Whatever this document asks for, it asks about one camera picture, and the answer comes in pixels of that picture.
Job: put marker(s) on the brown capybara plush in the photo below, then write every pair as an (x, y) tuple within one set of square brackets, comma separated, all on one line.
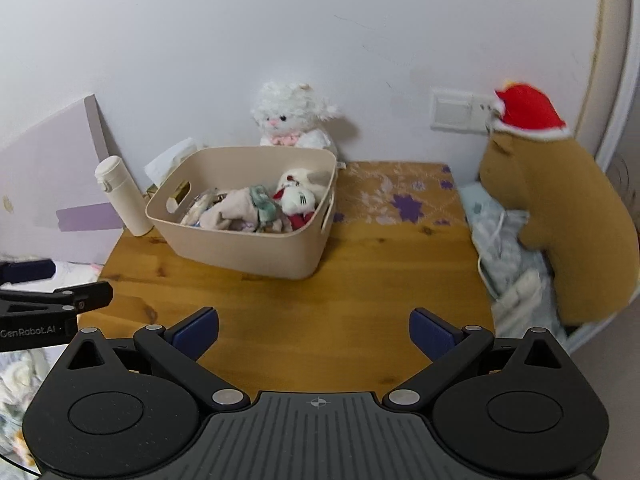
[(570, 220)]

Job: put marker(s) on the white and red plush toy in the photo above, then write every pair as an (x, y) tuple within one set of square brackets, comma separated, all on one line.
[(300, 197)]

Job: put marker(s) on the light blue blanket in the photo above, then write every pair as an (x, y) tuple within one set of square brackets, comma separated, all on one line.
[(492, 240)]

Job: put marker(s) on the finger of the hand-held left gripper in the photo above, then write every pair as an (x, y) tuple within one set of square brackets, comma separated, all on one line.
[(30, 270), (85, 297)]

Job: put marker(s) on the white tissue pack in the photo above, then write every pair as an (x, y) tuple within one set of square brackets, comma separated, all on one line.
[(167, 160)]

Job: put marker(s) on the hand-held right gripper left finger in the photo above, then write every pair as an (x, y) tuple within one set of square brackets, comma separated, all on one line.
[(197, 332)]

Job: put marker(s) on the beige fuzzy hat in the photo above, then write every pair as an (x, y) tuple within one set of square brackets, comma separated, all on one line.
[(227, 210)]

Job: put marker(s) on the white thermos bottle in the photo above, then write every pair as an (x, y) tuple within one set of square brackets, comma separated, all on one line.
[(122, 195)]

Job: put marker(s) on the beige plastic basket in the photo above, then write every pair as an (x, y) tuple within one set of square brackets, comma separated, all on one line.
[(240, 252)]

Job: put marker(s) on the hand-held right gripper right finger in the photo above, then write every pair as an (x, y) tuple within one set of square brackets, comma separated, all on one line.
[(430, 332)]

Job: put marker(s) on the green scrunchie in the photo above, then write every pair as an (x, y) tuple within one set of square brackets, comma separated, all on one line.
[(262, 202)]

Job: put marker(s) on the purple headboard panel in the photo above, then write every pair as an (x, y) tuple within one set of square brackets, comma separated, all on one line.
[(45, 170)]

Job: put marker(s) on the red santa hat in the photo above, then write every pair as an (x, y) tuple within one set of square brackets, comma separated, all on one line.
[(525, 110)]

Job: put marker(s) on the white bedding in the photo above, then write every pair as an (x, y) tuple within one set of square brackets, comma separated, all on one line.
[(20, 400)]

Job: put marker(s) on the clear snack packet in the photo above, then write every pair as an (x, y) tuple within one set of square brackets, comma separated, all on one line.
[(197, 207)]

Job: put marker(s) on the white plush sheep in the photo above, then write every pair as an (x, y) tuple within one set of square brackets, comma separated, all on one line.
[(290, 110)]

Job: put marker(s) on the white power strip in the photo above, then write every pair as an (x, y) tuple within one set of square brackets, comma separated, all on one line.
[(520, 292)]

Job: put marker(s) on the white wall switch socket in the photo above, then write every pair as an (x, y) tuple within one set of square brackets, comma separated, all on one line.
[(452, 107)]

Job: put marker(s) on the gold box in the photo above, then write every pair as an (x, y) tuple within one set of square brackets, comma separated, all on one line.
[(181, 191)]

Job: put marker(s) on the purple floral table mat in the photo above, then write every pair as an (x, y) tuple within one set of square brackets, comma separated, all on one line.
[(400, 195)]

